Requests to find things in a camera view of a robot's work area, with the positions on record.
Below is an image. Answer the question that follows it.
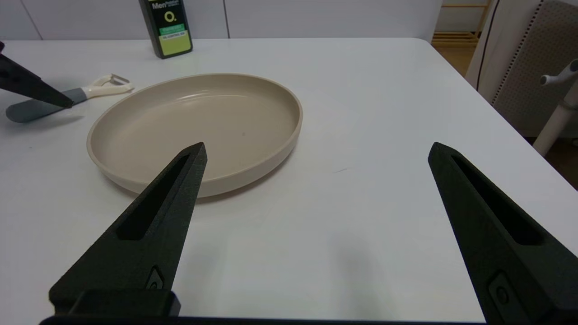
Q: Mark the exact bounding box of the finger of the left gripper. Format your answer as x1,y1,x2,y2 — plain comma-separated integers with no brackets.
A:
0,42,75,109

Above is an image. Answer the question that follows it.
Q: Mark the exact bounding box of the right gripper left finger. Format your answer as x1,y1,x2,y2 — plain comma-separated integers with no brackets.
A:
49,142,208,316

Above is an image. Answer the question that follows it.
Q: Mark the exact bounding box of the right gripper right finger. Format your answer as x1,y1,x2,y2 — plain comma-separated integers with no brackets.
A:
428,142,578,325

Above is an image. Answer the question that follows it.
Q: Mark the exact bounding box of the grey-handled white peeler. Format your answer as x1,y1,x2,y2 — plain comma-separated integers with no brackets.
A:
6,74,134,123

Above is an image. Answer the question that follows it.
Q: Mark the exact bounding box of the beige round plate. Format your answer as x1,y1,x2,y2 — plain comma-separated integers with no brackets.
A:
87,73,303,199

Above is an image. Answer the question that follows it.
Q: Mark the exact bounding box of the white desk leg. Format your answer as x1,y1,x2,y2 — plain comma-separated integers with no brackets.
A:
533,81,578,157

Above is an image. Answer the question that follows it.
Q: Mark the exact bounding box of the black pump bottle green label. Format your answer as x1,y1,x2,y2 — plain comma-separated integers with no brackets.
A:
138,0,194,60

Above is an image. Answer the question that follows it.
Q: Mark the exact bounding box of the white pegboard panel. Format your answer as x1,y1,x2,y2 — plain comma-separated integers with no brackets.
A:
465,0,578,139

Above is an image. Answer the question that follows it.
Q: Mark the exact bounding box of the wooden shelf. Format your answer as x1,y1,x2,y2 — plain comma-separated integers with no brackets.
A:
431,0,492,46

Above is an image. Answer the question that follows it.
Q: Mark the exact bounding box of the grey desk crank handle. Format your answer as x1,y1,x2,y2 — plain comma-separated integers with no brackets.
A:
540,59,578,87

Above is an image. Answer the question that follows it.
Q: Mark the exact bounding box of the black hanging cable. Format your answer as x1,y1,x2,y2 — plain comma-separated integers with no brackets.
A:
476,0,500,91

